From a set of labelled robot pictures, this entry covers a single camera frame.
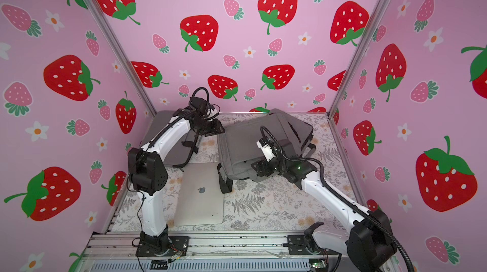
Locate large grey backpack bag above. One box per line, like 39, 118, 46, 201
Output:
216, 114, 305, 193

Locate grey laptop bag with handles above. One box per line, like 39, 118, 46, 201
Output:
140, 111, 200, 168

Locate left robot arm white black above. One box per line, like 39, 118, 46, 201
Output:
127, 87, 225, 254

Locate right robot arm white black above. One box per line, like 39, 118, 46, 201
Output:
252, 145, 414, 271

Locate grey laptop sleeve at back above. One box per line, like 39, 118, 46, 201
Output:
266, 109, 316, 157

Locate silver apple laptop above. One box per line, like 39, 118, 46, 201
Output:
175, 163, 224, 226

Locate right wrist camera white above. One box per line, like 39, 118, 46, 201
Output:
256, 138, 276, 162

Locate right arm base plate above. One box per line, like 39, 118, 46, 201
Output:
284, 235, 339, 256

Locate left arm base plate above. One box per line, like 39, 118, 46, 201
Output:
136, 236, 190, 257

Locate aluminium front rail frame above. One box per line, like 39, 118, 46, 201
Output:
75, 231, 357, 271

